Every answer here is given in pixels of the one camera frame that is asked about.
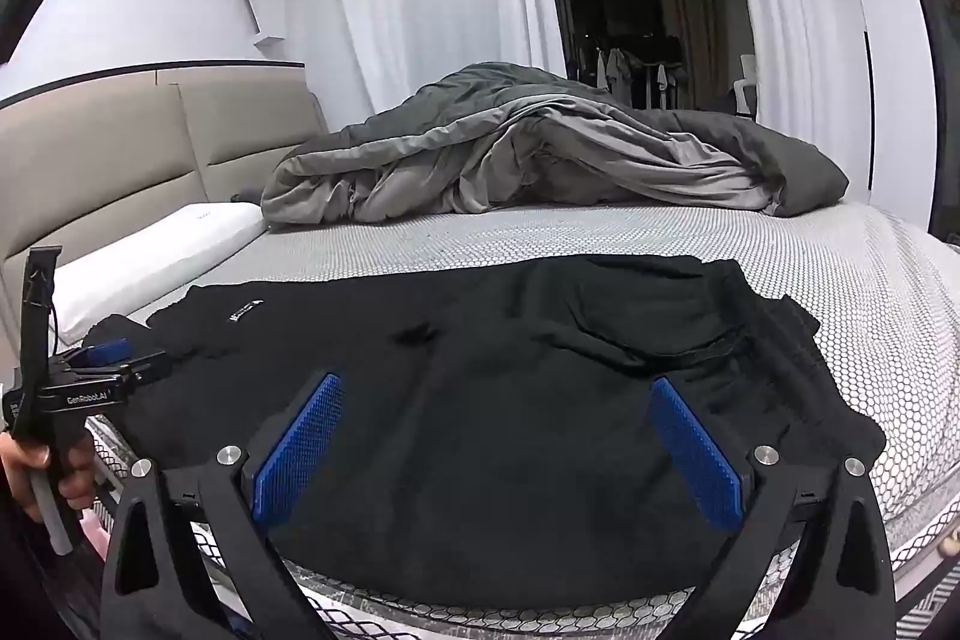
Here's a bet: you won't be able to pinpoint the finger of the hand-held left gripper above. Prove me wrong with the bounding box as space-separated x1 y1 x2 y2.
71 335 136 373
112 349 170 386

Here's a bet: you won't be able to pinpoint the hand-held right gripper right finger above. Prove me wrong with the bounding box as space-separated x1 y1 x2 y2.
649 376 899 640

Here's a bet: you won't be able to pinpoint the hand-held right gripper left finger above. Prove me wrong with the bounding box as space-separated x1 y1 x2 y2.
97 372 346 640

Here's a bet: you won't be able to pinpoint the black pants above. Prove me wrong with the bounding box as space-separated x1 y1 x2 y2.
82 254 890 611

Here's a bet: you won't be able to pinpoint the person's left hand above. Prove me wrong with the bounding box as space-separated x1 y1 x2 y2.
0 431 97 522

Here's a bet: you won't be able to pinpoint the white pillow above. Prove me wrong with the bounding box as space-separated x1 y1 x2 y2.
56 201 267 342

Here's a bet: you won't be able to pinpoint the pink cloth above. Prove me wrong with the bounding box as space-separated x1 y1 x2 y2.
79 511 113 558

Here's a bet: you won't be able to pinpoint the beige upholstered headboard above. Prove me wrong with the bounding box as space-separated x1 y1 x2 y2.
0 61 331 378

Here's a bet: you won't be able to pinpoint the bed with honeycomb sheet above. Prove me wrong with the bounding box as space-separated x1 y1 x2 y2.
45 197 960 640

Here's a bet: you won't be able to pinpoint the grey duvet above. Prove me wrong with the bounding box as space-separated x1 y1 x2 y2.
260 61 851 230

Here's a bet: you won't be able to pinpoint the white chair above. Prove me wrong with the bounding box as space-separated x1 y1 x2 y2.
731 53 760 120

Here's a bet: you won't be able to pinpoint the clothes rack with clothes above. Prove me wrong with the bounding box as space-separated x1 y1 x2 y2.
570 32 695 112

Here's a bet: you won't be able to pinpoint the brown curtain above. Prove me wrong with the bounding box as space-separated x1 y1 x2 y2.
660 0 728 109

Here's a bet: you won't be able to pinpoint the black vertical handle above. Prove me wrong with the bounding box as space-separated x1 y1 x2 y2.
862 31 875 193

